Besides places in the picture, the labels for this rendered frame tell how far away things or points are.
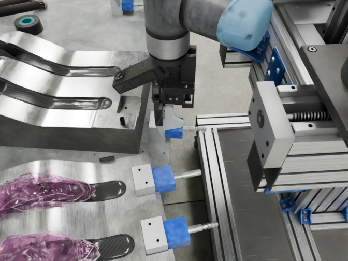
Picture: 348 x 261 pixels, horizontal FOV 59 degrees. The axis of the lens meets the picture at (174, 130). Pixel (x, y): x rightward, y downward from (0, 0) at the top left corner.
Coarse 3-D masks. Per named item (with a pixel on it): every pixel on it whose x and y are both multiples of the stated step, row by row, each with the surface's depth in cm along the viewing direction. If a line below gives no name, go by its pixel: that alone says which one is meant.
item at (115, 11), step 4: (112, 0) 103; (120, 0) 103; (124, 0) 105; (128, 0) 105; (132, 0) 105; (112, 4) 104; (116, 4) 104; (120, 4) 104; (124, 4) 104; (128, 4) 104; (132, 4) 104; (136, 4) 106; (140, 4) 106; (112, 8) 105; (116, 8) 105; (120, 8) 105; (124, 8) 105; (128, 8) 105; (132, 8) 105; (112, 12) 106; (116, 12) 106; (120, 12) 106
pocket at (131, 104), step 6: (126, 96) 69; (132, 96) 69; (120, 102) 69; (126, 102) 71; (132, 102) 70; (138, 102) 70; (120, 108) 69; (126, 108) 71; (132, 108) 70; (138, 108) 69; (138, 114) 67
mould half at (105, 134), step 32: (0, 64) 69; (64, 64) 77; (96, 64) 77; (128, 64) 76; (0, 96) 64; (96, 96) 69; (0, 128) 66; (32, 128) 65; (64, 128) 64; (96, 128) 64; (128, 128) 63
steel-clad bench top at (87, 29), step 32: (0, 0) 113; (64, 0) 113; (96, 0) 113; (0, 32) 100; (64, 32) 100; (96, 32) 100; (128, 32) 100; (0, 160) 69; (32, 160) 69; (64, 160) 69; (96, 160) 69; (160, 160) 69
